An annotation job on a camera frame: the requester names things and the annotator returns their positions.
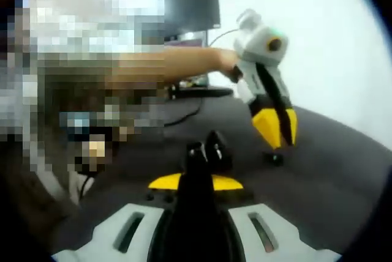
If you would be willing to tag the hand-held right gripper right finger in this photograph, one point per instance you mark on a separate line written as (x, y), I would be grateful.
(263, 231)

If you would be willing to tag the black earphone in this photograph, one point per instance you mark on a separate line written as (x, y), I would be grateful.
(274, 158)

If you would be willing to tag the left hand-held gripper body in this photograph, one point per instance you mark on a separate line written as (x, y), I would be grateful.
(257, 44)

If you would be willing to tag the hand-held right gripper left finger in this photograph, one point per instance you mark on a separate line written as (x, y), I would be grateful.
(128, 231)

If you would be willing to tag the purple panel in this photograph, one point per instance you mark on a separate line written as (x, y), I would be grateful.
(183, 43)

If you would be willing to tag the black monitor with stand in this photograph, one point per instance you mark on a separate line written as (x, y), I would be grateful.
(193, 8)

